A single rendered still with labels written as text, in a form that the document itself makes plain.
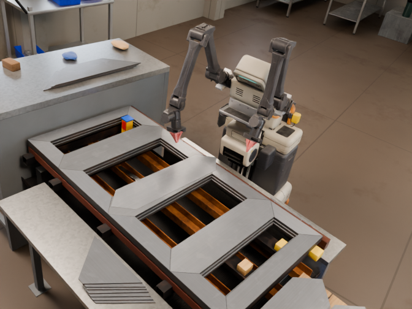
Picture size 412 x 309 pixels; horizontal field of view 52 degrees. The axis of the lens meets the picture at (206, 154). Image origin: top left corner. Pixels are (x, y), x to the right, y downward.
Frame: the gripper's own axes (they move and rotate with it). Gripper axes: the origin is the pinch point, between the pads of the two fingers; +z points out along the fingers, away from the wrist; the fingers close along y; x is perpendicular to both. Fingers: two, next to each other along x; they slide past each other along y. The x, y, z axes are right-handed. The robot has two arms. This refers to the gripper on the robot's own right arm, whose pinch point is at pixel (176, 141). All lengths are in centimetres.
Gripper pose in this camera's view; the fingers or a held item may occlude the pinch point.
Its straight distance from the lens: 246.8
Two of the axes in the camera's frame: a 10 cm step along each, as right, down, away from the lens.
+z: 0.2, 9.1, 4.2
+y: 7.4, 2.7, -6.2
